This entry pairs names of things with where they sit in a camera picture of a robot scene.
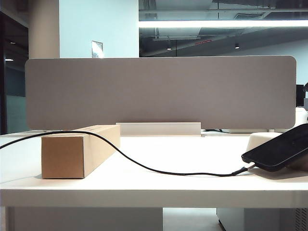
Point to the framed wall notice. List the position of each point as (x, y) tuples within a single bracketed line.
[(97, 49)]

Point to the bright ceiling light strip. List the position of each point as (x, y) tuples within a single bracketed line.
[(216, 23)]

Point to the small black ceiling spotlight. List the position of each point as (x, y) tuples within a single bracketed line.
[(237, 46), (169, 47)]

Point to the black smartphone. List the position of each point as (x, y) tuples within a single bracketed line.
[(276, 151)]

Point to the red illuminated sign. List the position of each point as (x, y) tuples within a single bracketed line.
[(203, 42)]

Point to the white desk support panel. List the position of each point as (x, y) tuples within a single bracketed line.
[(84, 220)]

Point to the white rounded object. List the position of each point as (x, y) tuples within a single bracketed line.
[(302, 116)]

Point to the brown cardboard box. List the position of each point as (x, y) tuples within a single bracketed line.
[(62, 157)]

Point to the grey fabric desk divider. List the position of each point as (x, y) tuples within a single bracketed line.
[(158, 93)]

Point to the black monitor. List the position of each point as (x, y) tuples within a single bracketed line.
[(300, 96)]

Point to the beige paper pulp tray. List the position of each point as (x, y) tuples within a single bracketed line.
[(262, 142)]

